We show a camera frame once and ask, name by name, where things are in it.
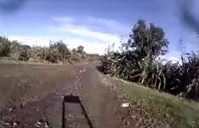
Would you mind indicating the wet dark dirt track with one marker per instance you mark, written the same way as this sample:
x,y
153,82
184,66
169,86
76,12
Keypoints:
x,y
90,90

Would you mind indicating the row of flax bushes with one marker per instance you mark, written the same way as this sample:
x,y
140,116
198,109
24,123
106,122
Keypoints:
x,y
160,71

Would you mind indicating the dark tall tree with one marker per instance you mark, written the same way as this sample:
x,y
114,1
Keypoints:
x,y
147,40

